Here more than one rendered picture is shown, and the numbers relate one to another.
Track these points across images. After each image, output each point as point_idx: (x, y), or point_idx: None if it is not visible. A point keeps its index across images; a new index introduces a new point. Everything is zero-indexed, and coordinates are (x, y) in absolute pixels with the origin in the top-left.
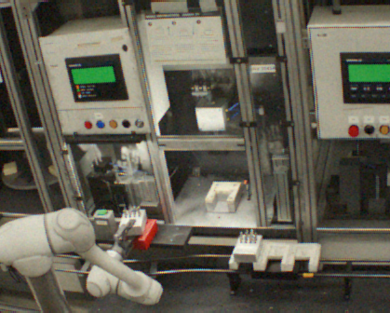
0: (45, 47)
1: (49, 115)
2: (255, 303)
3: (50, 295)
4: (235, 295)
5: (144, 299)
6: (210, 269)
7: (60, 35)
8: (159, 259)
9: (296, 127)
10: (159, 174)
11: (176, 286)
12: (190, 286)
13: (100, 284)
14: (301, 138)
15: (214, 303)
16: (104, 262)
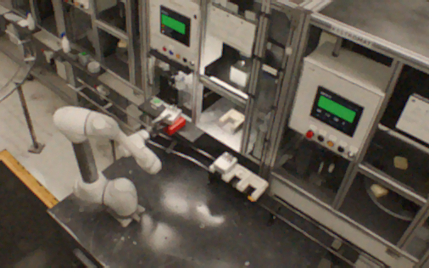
0: None
1: (145, 31)
2: (216, 196)
3: (80, 154)
4: (208, 185)
5: (147, 170)
6: (200, 164)
7: None
8: (178, 142)
9: (277, 112)
10: (195, 95)
11: (181, 161)
12: (189, 165)
13: (125, 150)
14: (278, 119)
15: (195, 183)
16: (125, 144)
